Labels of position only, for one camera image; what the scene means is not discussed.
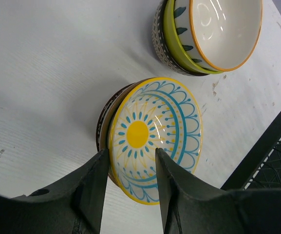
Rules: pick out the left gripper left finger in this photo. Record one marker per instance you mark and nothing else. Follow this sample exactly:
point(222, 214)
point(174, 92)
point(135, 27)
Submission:
point(71, 205)

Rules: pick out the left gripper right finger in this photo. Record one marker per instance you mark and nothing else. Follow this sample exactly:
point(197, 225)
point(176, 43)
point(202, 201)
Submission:
point(186, 202)

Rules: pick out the red patterned bowl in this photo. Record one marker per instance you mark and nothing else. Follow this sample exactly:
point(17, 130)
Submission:
point(125, 92)

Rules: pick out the teal striped yellow bowl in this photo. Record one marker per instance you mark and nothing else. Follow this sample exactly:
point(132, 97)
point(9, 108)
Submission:
point(158, 113)

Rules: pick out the dark brown ribbed bowl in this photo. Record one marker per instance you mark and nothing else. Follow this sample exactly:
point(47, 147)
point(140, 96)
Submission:
point(160, 47)

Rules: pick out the white blue leaf bowl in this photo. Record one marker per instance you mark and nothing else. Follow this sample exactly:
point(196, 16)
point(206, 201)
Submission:
point(219, 35)

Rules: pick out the mint green bowl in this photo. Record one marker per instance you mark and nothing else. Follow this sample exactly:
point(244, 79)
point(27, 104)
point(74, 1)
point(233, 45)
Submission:
point(105, 118)

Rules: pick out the lime green bowl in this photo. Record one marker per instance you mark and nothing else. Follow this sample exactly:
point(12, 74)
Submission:
point(176, 49)

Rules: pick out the black wire dish rack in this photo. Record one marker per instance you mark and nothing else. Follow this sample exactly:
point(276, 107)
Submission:
point(261, 167)

